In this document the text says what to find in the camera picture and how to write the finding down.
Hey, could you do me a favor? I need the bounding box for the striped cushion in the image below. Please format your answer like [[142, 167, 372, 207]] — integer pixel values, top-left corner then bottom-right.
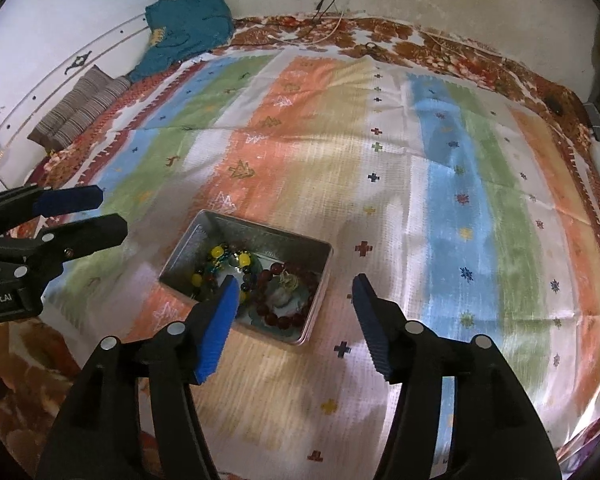
[[27, 65, 132, 152]]

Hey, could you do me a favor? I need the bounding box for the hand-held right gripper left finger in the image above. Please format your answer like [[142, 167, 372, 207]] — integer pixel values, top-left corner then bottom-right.
[[35, 275, 241, 480]]

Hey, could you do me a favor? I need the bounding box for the beige cable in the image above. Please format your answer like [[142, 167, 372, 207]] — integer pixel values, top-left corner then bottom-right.
[[279, 9, 362, 47]]

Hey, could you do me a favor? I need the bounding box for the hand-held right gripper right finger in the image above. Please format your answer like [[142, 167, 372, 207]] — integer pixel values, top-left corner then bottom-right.
[[352, 274, 563, 480]]

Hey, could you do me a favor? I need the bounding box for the red bead bracelet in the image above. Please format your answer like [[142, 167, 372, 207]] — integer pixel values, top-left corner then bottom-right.
[[251, 261, 322, 329]]

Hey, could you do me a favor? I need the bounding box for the teal garment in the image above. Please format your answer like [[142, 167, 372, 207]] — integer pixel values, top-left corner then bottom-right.
[[129, 0, 234, 84]]

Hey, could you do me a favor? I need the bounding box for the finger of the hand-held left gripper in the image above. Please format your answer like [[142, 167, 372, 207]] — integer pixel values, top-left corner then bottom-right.
[[0, 213, 128, 287], [0, 184, 104, 237]]

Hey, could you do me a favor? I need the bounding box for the multicolour bead bracelet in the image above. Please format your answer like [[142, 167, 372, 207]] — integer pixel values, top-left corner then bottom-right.
[[192, 243, 262, 307]]

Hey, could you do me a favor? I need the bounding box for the metal tin box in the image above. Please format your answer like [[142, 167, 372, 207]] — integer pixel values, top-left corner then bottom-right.
[[158, 209, 332, 346]]

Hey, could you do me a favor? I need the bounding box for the striped printed bedsheet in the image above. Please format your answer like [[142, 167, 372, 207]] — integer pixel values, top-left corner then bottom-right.
[[55, 52, 600, 467]]

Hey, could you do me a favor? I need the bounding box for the brown floral blanket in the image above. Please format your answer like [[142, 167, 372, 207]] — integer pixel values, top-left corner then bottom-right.
[[0, 14, 598, 480]]

